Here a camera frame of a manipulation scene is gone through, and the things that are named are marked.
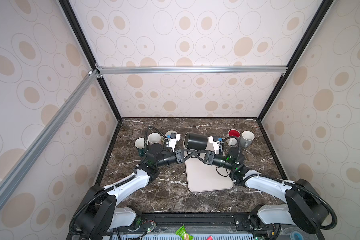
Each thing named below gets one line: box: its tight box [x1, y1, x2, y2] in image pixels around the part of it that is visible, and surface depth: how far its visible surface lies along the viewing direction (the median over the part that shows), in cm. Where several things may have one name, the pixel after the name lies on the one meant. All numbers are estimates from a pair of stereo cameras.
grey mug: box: [240, 130, 255, 148], surface depth 100 cm
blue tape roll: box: [290, 231, 304, 240], surface depth 71 cm
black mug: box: [184, 132, 208, 151], surface depth 72 cm
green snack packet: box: [175, 224, 194, 240], surface depth 70 cm
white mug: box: [226, 129, 241, 146], surface depth 103 cm
